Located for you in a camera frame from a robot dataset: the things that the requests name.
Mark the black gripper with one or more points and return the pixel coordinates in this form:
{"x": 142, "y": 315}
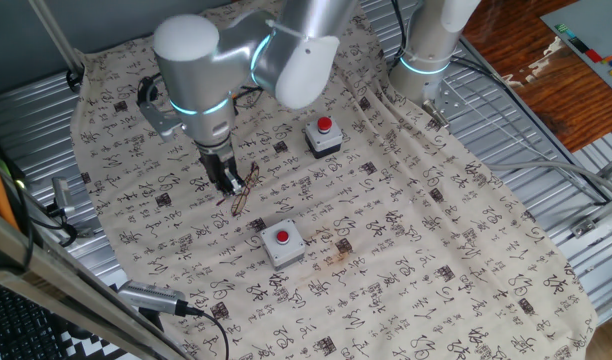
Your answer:
{"x": 217, "y": 162}

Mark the dark red framed glasses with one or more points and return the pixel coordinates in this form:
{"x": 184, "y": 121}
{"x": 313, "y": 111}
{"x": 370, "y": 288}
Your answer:
{"x": 246, "y": 192}

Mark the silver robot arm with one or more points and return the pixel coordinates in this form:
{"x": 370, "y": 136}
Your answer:
{"x": 206, "y": 90}

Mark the grey box flat red button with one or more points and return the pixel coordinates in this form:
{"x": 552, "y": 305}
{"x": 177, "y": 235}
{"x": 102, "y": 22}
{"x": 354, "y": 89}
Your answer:
{"x": 282, "y": 245}

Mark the grey box mushroom red button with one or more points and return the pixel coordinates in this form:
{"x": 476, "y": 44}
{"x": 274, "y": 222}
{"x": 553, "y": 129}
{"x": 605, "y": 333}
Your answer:
{"x": 324, "y": 136}

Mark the beige calligraphy print cloth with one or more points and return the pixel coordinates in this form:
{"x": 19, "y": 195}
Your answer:
{"x": 386, "y": 225}

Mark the black white fiducial marker sheet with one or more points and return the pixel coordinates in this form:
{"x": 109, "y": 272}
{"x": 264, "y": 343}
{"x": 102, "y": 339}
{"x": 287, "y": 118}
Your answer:
{"x": 86, "y": 347}

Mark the metal base connector plug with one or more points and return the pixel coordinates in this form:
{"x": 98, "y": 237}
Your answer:
{"x": 434, "y": 113}

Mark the thin metal pole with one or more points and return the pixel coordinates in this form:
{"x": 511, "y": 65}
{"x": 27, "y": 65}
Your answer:
{"x": 56, "y": 37}

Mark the black keyboard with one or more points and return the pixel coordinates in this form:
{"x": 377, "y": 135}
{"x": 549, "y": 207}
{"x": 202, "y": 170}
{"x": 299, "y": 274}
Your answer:
{"x": 21, "y": 325}

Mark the red block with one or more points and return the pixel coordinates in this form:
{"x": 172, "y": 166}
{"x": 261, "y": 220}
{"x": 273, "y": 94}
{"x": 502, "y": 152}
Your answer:
{"x": 594, "y": 55}

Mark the grey board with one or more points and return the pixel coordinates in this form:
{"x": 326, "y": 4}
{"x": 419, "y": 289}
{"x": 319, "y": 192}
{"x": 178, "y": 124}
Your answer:
{"x": 586, "y": 25}

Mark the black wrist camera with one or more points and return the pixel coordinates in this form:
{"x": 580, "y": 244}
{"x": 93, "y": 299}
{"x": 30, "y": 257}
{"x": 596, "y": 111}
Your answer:
{"x": 158, "y": 117}

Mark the small silver camera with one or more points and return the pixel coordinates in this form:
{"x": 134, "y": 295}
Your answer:
{"x": 63, "y": 195}

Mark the aluminium frame beam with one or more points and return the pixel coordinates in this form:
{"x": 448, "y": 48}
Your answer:
{"x": 61, "y": 280}

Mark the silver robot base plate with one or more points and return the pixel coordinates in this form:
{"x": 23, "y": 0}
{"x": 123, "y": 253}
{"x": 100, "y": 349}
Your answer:
{"x": 446, "y": 102}

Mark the metal frame bracket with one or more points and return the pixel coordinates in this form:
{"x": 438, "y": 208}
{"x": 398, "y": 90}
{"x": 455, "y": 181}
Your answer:
{"x": 598, "y": 215}

